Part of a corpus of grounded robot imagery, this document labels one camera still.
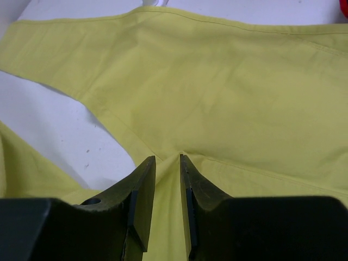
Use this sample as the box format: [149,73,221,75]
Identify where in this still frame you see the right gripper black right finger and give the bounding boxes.
[179,154,234,258]

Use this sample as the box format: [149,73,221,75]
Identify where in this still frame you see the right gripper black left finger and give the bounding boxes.
[78,156,157,252]

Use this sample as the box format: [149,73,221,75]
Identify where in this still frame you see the red shorts on hanger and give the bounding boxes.
[339,0,348,18]

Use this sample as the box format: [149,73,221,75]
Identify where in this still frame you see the yellow-green trousers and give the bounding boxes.
[1,7,347,260]

